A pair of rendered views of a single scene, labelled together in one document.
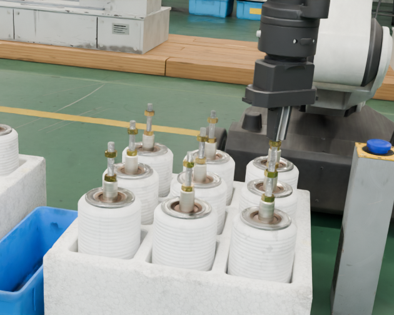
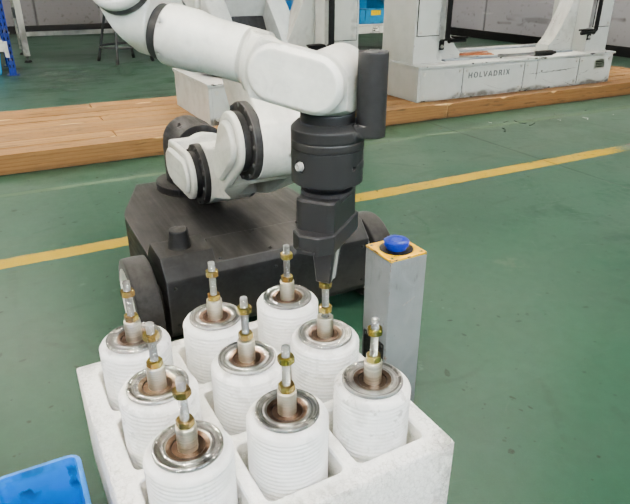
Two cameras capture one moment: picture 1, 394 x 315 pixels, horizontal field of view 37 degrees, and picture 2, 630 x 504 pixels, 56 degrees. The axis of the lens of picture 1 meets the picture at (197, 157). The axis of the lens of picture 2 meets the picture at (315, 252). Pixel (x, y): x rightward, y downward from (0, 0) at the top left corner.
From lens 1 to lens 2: 0.48 m
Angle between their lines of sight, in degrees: 35
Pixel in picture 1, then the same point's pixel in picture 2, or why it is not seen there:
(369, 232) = (406, 330)
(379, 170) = (409, 269)
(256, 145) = (200, 266)
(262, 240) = (394, 408)
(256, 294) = (406, 469)
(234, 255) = (357, 436)
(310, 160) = (263, 262)
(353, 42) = not seen: hidden behind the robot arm
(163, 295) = not seen: outside the picture
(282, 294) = (430, 454)
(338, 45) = (286, 136)
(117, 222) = (223, 475)
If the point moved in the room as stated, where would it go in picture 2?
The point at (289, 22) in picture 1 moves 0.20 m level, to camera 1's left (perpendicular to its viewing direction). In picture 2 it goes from (346, 148) to (185, 182)
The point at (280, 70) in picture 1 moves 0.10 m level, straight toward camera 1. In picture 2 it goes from (338, 206) to (387, 235)
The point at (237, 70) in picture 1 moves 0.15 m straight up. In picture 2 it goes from (30, 154) to (22, 116)
